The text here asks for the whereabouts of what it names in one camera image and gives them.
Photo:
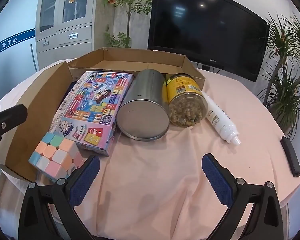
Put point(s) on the silver metal tin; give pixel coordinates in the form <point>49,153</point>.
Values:
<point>142,115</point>

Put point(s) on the black remote control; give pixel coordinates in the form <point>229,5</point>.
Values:
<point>290,155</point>

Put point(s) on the pastel puzzle cube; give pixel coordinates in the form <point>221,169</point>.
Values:
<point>52,155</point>

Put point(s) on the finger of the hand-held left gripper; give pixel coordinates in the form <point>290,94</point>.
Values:
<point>10,116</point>

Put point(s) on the white spray bottle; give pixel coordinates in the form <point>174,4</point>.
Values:
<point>221,122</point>

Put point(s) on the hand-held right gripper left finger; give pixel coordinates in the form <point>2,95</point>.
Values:
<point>86,177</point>

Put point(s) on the spiky leaf potted plant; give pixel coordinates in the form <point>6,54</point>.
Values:
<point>285,92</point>

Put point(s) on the colourful cartoon game box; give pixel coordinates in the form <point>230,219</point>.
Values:
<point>90,105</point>

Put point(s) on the brown cardboard box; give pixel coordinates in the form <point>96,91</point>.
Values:
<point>35,105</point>

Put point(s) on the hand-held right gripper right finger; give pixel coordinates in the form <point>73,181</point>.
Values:
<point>216,177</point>

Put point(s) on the grey metal cabinet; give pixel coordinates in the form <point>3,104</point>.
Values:
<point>65,42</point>

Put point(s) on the yellow label clear jar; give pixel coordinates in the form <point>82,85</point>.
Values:
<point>187,105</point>

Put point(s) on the black television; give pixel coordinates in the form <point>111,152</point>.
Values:
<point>202,25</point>

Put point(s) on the tall leafy potted tree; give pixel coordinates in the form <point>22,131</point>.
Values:
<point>137,0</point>

